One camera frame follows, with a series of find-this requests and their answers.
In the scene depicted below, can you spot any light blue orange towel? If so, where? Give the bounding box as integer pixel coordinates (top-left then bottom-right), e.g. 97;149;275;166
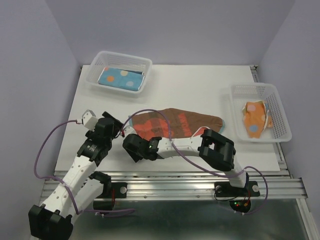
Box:
97;67;145;92

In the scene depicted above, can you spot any brown red checked towel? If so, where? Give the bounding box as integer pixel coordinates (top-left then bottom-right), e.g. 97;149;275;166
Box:
129;108;225;140

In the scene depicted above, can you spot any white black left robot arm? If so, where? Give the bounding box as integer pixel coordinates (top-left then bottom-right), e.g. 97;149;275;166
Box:
28;110;123;240

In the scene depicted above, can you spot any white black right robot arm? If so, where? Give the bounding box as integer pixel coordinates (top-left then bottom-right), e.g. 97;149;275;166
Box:
122;126;249;198

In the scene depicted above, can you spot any white perforated basket left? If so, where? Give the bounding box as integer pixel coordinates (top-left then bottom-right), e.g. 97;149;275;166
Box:
85;51;153;97

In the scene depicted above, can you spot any white perforated basket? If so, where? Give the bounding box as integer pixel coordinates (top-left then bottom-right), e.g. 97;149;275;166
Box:
229;82;292;143
85;51;153;97

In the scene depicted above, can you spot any orange polka dot towel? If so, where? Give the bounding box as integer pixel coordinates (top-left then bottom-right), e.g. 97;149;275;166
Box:
242;100;273;139

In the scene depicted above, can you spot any white perforated basket right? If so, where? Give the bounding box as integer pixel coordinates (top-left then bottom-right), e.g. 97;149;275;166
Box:
229;82;292;143

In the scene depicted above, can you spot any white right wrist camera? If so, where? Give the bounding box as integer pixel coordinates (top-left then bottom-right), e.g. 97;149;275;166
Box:
121;125;136;138

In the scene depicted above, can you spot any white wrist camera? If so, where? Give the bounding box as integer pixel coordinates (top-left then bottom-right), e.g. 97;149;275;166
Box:
76;109;98;131
121;125;136;138

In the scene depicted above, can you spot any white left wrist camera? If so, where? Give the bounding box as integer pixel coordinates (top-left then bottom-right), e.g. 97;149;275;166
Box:
76;109;98;131

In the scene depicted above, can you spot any aluminium mounting rail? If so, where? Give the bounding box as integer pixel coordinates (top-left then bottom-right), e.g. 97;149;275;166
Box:
42;171;308;201

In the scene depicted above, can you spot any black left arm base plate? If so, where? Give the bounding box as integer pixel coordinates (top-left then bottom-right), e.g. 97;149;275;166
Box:
97;182;128;199

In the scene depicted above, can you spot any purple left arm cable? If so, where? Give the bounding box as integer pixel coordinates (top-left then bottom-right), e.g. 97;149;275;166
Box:
33;119;136;218

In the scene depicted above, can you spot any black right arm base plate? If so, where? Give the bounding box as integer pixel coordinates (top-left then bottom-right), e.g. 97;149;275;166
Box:
214;181;261;199

